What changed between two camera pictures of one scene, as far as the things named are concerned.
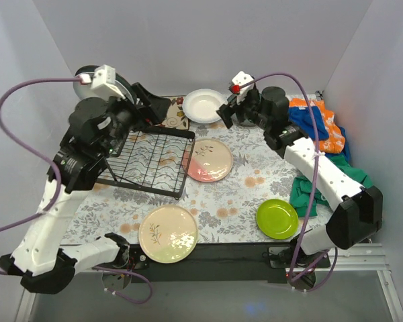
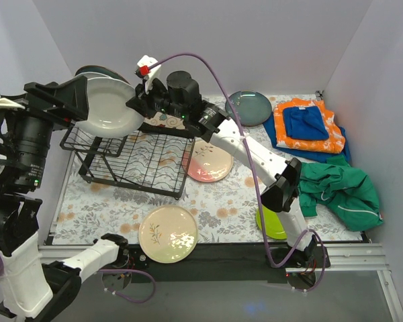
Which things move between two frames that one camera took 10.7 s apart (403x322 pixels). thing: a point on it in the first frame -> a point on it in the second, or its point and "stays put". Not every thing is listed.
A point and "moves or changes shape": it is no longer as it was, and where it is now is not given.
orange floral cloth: (336, 142) stays put
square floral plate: (175, 117) stays put
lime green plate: (277, 219) stays put
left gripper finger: (156, 108) -> (70, 97)
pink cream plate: (211, 160) stays put
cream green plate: (168, 233) stays put
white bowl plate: (200, 105) moves or changes shape
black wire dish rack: (152, 159) stays put
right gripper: (235, 109) -> (142, 104)
